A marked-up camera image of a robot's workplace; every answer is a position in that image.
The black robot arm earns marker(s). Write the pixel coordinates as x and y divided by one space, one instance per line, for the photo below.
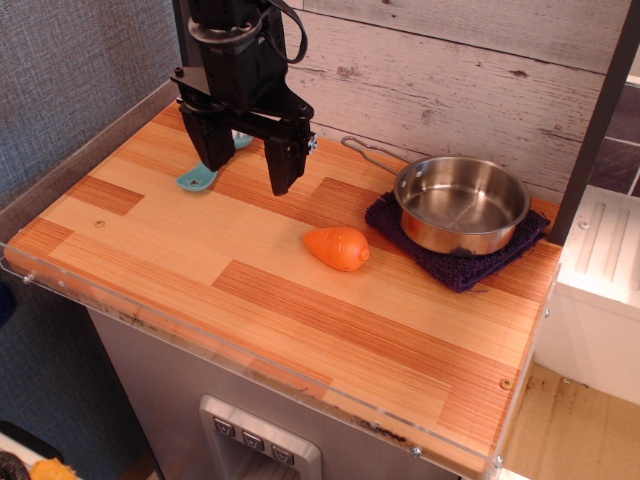
236 23

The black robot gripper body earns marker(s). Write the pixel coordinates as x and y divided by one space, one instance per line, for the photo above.
246 88

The teal dish brush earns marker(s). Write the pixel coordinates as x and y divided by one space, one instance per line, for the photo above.
200 177

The yellow orange toy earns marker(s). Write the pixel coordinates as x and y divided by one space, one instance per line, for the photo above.
52 469

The silver metal pot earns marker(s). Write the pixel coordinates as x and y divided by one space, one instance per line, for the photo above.
455 205

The clear acrylic edge guard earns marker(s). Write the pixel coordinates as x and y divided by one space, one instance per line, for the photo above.
330 358

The dark grey post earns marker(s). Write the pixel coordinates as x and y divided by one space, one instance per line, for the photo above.
181 17
611 91

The dark grey left post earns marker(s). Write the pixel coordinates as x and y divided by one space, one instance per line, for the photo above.
181 17

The silver dispenser panel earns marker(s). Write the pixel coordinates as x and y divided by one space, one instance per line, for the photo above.
255 445

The dark grey right post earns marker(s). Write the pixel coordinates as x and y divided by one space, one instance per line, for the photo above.
611 91

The orange plastic carrot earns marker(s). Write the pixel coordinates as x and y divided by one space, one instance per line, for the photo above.
343 248

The dark purple cloth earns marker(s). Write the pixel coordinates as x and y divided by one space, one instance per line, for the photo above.
457 273

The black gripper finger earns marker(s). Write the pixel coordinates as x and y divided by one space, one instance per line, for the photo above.
286 160
212 139

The white toy sink unit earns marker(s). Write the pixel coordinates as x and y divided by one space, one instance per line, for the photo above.
590 332

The grey toy fridge cabinet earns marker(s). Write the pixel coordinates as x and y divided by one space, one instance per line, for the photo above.
165 385

